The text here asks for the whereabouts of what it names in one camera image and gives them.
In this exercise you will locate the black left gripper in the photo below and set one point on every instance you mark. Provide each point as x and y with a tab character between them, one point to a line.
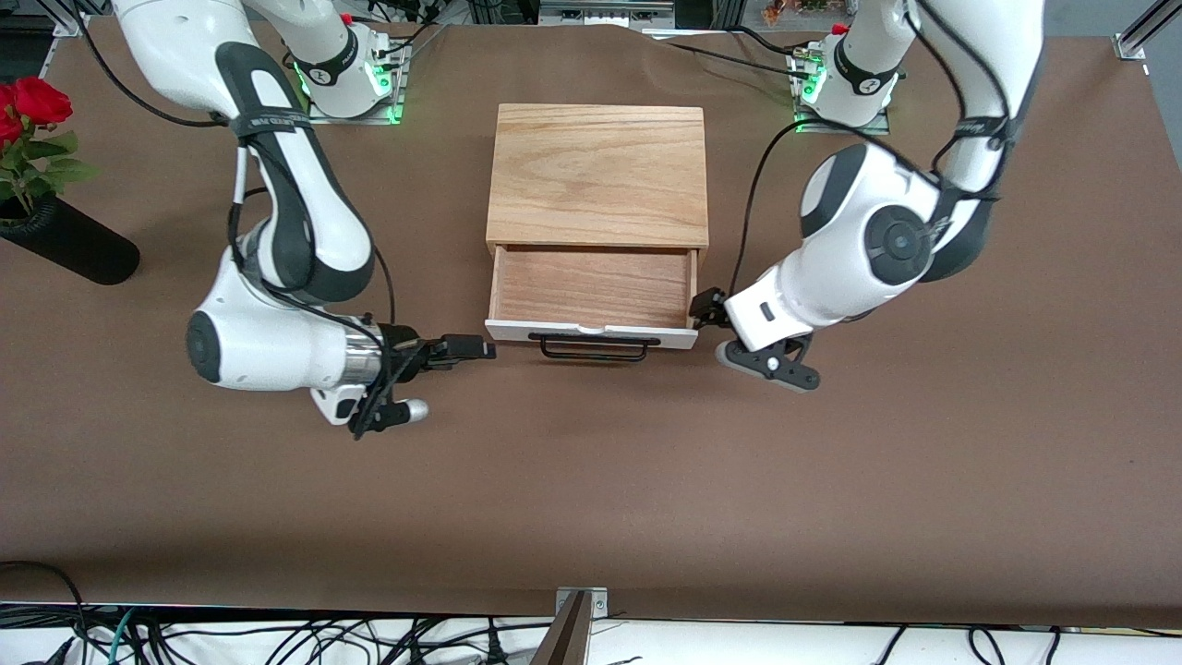
707	306

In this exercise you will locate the aluminium frame profile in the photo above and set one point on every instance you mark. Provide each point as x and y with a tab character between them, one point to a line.
1145	32
72	20

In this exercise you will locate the red rose bouquet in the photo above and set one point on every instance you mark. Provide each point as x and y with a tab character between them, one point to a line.
37	102

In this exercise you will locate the light wooden drawer cabinet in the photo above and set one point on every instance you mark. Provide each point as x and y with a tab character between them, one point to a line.
596	175

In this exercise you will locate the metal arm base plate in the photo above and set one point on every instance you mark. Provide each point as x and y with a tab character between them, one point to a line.
882	125
392	92

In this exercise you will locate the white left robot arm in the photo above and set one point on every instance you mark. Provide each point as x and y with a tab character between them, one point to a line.
859	249

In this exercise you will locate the grey background equipment box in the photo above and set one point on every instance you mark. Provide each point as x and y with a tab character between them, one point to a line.
605	11

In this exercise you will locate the black cylindrical vase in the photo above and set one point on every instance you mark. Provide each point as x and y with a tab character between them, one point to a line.
83	249

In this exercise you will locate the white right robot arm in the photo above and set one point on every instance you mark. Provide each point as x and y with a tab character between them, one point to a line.
277	342

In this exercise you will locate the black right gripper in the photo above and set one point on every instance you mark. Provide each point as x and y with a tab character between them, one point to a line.
404	345

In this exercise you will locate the wooden drawer with white front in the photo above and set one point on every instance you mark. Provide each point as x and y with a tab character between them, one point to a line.
591	286

